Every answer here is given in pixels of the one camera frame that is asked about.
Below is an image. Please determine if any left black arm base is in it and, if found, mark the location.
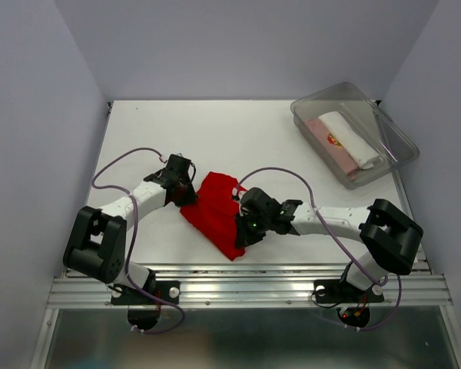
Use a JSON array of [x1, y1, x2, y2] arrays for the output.
[[109, 279, 181, 307]]

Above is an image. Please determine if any red t-shirt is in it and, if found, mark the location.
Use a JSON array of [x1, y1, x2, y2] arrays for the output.
[[180, 171, 245, 261]]

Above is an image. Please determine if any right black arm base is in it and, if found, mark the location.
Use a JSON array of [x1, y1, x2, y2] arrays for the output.
[[311, 272, 385, 304]]

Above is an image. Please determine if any clear plastic bin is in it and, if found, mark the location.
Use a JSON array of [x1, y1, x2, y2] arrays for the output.
[[290, 82, 420, 190]]

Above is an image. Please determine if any rolled pink t-shirt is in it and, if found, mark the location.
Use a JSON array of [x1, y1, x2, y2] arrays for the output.
[[305, 118, 358, 178]]

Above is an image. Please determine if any aluminium mounting rail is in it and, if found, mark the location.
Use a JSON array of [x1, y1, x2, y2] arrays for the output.
[[45, 262, 453, 309]]

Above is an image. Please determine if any rolled white t-shirt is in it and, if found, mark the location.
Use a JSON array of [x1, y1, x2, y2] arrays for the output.
[[319, 111, 381, 170]]

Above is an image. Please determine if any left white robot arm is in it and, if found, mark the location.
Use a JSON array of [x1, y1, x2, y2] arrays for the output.
[[62, 155, 197, 303]]

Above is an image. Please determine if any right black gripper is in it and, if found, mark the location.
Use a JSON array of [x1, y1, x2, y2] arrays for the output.
[[233, 208, 271, 248]]

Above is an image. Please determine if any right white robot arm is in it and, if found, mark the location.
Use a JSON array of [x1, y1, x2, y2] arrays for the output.
[[232, 188, 423, 300]]

